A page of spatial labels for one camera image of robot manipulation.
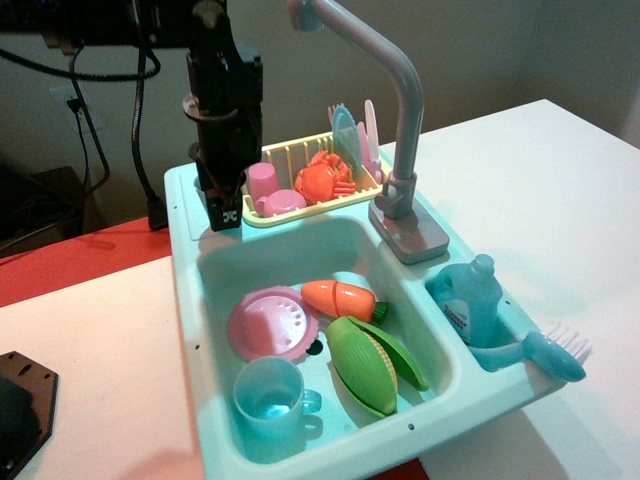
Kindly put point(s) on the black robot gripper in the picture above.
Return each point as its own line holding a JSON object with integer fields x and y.
{"x": 226, "y": 83}

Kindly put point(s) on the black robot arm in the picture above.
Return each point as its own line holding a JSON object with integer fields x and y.
{"x": 71, "y": 26}

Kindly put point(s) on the pink upright cup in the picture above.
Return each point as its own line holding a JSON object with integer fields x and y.
{"x": 262, "y": 180}

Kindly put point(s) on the pink lying cup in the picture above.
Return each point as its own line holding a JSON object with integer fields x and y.
{"x": 280, "y": 202}

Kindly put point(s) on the teal toy sink unit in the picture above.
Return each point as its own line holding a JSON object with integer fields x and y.
{"x": 313, "y": 353}

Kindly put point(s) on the yellow dish rack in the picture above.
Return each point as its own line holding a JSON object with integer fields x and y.
{"x": 289, "y": 158}

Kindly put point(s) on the orange toy crab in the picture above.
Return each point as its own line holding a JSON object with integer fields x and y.
{"x": 326, "y": 177}

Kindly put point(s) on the pink toy plate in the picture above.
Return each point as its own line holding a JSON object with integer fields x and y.
{"x": 273, "y": 321}

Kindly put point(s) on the orange toy carrot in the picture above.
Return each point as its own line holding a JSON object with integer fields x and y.
{"x": 337, "y": 299}

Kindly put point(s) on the blue plate in rack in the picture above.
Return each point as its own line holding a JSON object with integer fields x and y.
{"x": 346, "y": 139}

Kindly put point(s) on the pink toy fork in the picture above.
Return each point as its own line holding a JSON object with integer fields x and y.
{"x": 331, "y": 117}

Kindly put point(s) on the pink toy spoon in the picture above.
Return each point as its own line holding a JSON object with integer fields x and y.
{"x": 374, "y": 167}

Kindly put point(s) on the pink toy knife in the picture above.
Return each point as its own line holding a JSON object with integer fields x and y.
{"x": 371, "y": 130}

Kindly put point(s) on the grey toy faucet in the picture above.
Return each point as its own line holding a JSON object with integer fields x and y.
{"x": 402, "y": 221}

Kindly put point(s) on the green toy corn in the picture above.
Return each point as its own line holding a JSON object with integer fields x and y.
{"x": 369, "y": 363}

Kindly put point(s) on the blue dish soap bottle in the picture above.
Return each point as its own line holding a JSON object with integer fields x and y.
{"x": 468, "y": 295}

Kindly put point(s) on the blue dish brush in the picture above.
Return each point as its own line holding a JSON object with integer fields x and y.
{"x": 558, "y": 351}

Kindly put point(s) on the white wall outlet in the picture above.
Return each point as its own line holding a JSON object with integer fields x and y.
{"x": 66, "y": 98}

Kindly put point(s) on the blue mug with handle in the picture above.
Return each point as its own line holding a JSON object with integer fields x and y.
{"x": 271, "y": 397}

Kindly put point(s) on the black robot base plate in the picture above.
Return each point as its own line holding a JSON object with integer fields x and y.
{"x": 28, "y": 403}

